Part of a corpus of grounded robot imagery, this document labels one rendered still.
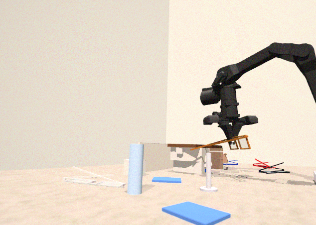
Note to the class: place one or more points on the white post on round base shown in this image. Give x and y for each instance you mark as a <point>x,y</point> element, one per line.
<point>208,187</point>

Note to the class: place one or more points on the blue flat rectangular pad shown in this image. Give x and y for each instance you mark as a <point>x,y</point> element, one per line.
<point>166,180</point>
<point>196,214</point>

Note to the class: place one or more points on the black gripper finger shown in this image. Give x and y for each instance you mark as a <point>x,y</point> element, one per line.
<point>236,129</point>
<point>227,129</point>

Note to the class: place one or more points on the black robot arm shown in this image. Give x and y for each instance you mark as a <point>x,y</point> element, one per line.
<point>303,55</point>

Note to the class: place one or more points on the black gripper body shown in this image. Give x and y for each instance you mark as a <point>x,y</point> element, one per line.
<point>230,115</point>

